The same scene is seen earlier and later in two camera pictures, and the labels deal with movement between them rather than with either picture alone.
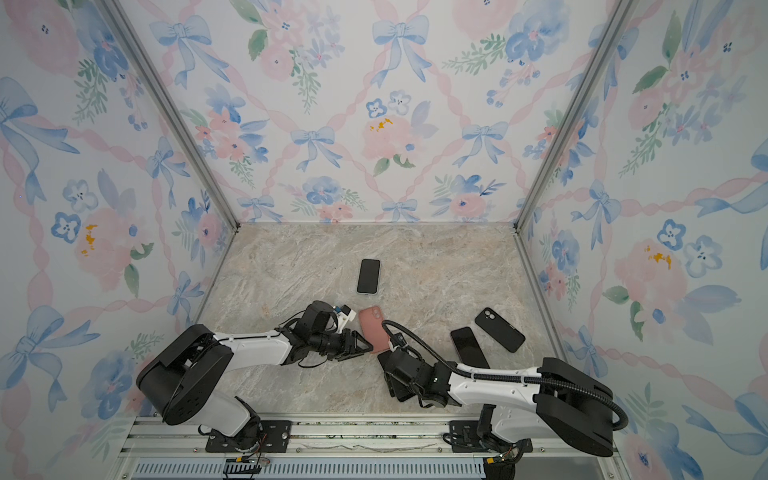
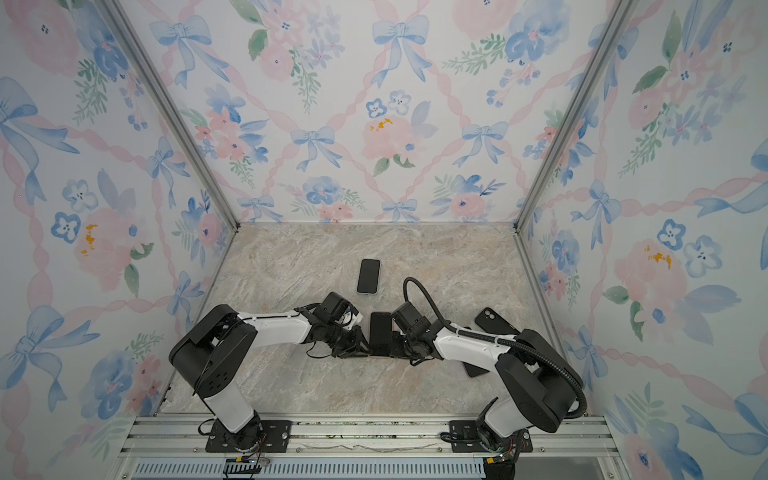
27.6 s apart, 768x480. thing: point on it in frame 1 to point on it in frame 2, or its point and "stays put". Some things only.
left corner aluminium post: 127,31 stays put
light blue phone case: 369,277 stays put
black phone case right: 502,331 stays put
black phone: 399,391 to 380,334
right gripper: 419,362 to 395,347
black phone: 368,276 stays put
